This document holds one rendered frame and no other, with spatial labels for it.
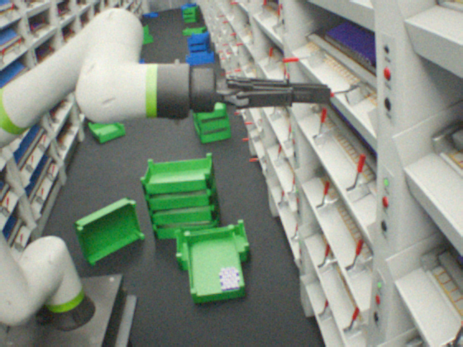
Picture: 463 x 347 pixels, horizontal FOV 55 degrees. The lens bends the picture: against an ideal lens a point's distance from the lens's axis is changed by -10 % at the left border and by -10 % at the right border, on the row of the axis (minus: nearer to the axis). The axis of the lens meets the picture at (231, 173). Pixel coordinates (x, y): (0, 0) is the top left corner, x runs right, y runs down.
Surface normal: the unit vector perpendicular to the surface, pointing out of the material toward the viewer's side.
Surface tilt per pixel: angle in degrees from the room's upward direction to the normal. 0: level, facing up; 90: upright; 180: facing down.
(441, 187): 20
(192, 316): 0
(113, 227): 90
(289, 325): 0
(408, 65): 90
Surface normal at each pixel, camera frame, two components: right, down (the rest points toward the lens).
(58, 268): 0.92, -0.05
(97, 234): 0.65, 0.28
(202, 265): -0.08, -0.71
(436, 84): 0.11, 0.44
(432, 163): -0.45, -0.77
